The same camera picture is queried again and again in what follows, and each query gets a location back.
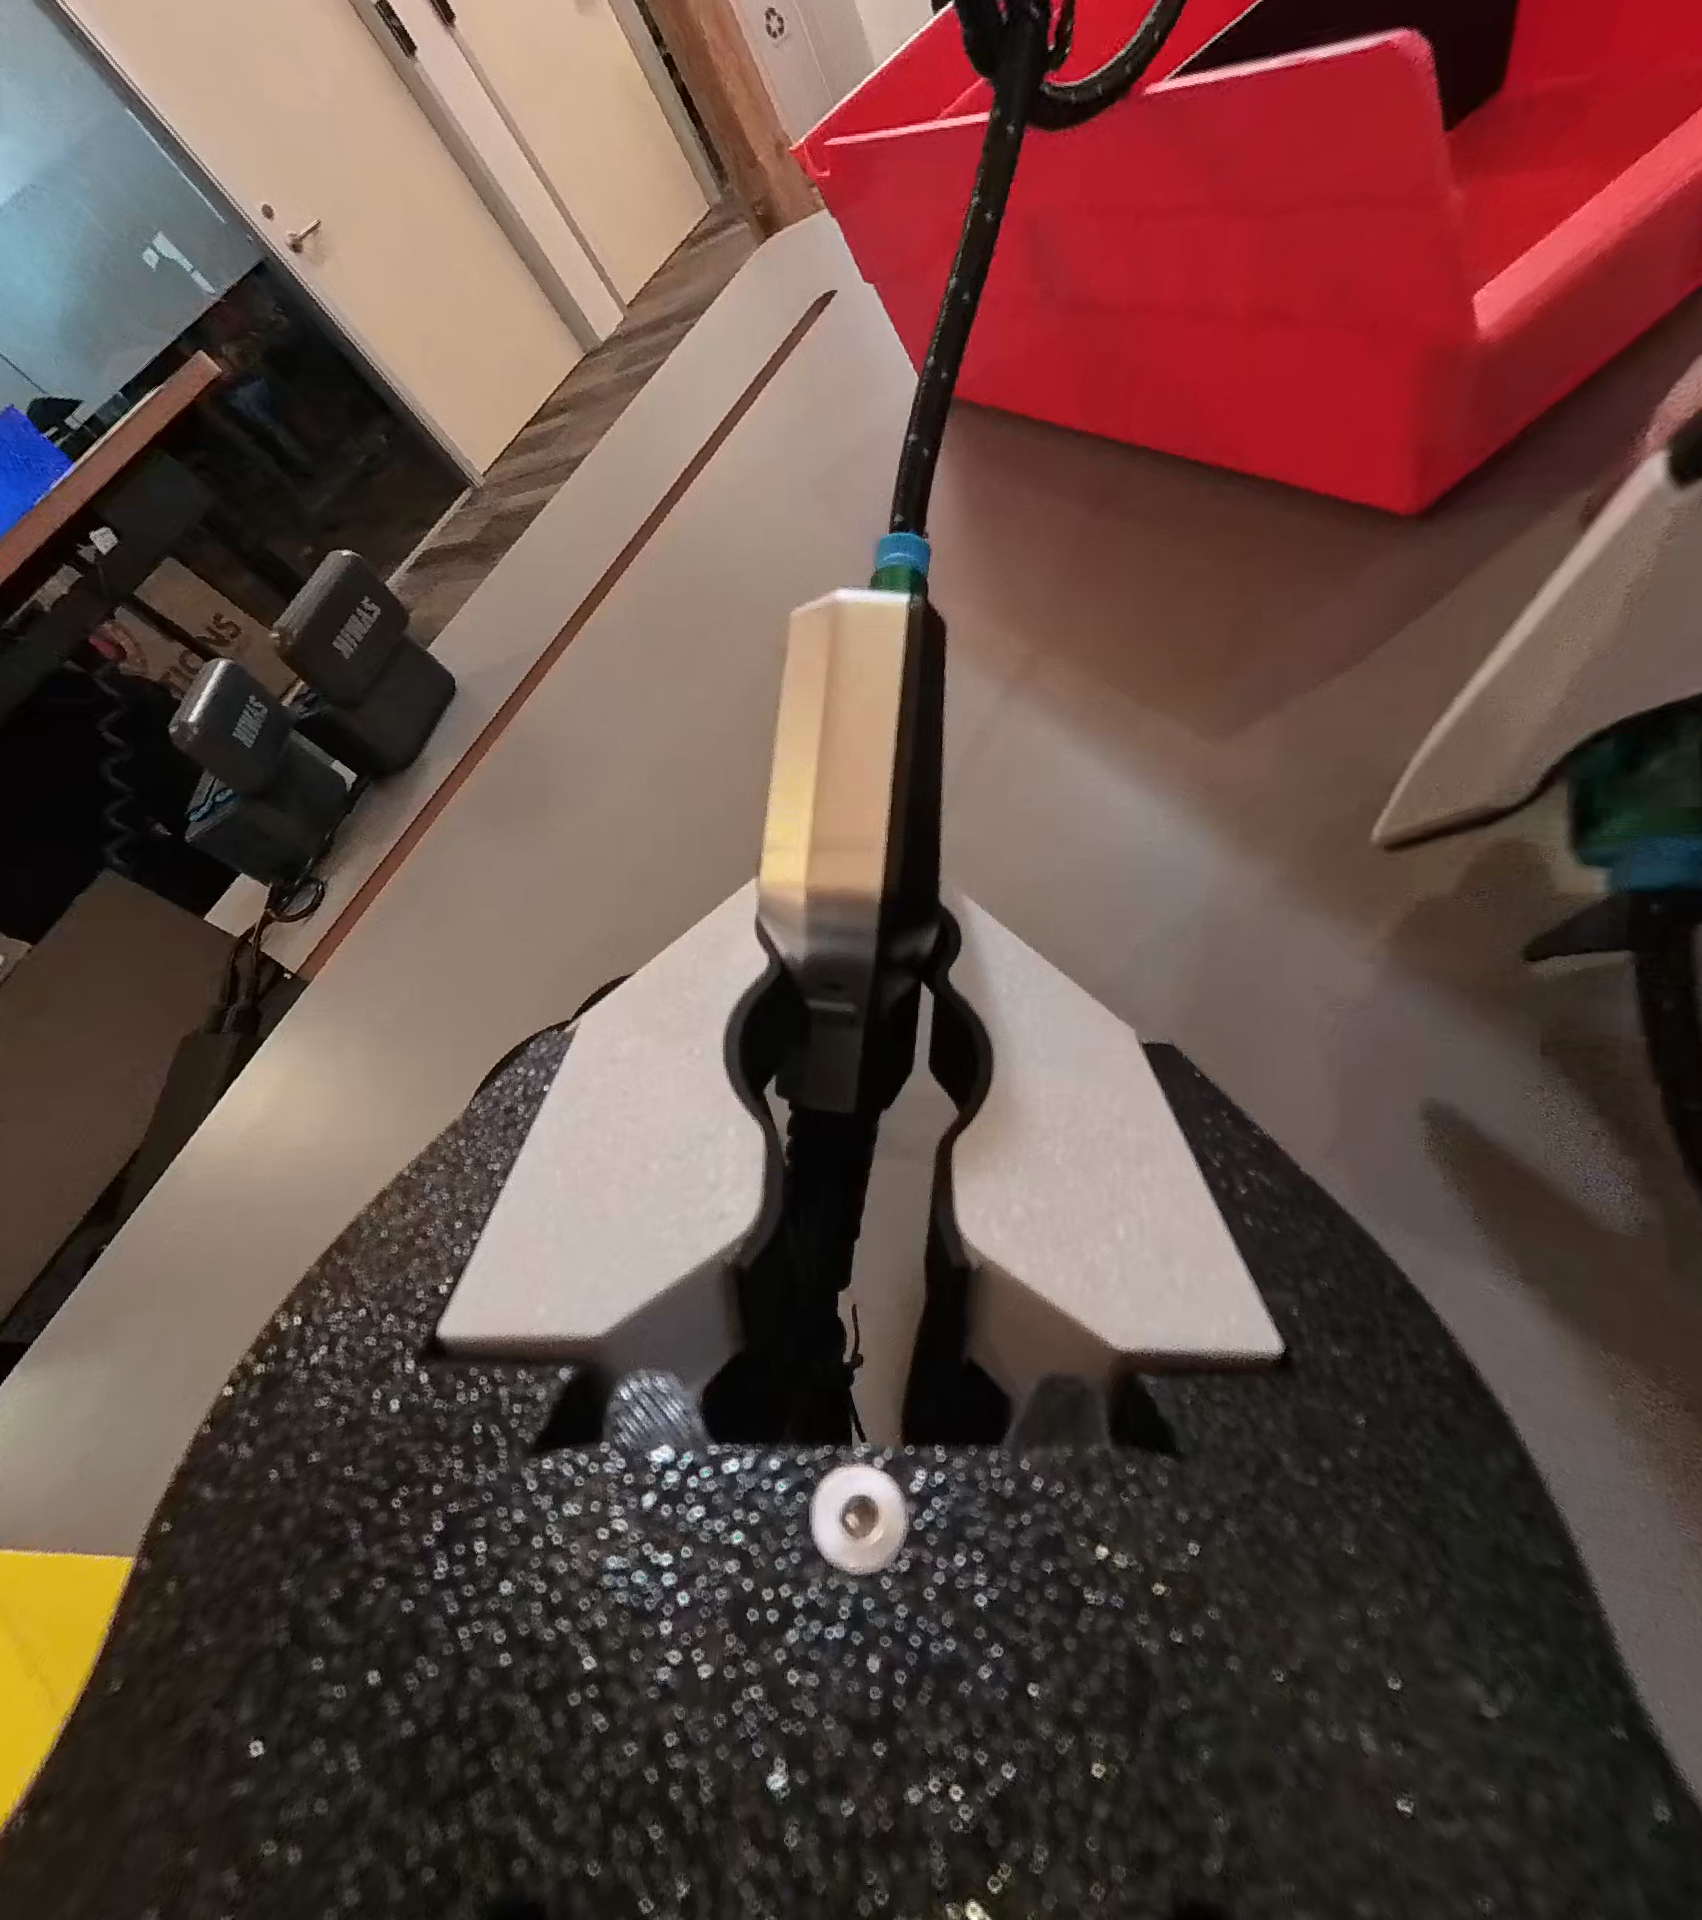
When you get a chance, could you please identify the wooden post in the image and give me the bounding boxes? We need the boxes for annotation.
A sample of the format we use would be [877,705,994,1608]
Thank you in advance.
[641,0,823,235]

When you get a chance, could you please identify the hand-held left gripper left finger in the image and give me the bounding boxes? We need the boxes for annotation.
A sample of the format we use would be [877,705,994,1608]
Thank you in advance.
[434,891,793,1409]

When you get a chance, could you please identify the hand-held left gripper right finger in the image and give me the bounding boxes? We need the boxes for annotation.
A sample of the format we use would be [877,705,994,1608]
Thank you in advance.
[929,891,1288,1418]

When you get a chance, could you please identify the red plastic bin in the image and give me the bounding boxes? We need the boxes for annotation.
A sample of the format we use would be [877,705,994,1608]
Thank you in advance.
[790,0,1702,516]

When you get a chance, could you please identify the white door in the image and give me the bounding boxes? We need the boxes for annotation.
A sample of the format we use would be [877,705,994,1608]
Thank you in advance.
[57,0,597,484]
[386,0,720,350]

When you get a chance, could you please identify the white recycling bin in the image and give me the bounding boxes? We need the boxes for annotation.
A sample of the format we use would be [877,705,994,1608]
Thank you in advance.
[731,0,943,145]

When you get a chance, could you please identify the black USB hub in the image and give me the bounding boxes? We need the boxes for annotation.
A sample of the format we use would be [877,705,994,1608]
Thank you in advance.
[756,591,952,1116]

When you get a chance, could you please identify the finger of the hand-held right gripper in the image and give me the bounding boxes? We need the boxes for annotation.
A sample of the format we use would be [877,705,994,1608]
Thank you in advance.
[1523,880,1659,969]
[1374,407,1702,853]

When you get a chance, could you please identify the cardboard box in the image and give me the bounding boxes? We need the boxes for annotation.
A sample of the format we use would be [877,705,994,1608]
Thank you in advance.
[116,563,298,707]

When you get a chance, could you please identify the brown-edged table black legs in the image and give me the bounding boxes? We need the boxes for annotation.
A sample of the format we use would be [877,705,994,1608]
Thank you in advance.
[0,353,222,833]

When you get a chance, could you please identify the black divider panel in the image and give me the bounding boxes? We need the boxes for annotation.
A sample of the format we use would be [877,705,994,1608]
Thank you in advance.
[1179,0,1521,130]

